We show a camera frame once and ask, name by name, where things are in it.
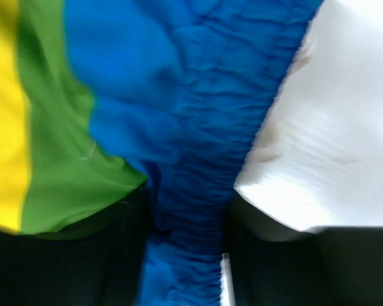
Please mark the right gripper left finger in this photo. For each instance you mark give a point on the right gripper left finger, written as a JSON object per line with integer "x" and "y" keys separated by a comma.
{"x": 100, "y": 266}

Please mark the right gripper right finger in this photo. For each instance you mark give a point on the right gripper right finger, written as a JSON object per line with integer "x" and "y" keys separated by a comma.
{"x": 271, "y": 264}

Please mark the rainbow striped shorts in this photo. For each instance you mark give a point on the rainbow striped shorts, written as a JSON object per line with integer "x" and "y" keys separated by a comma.
{"x": 99, "y": 99}

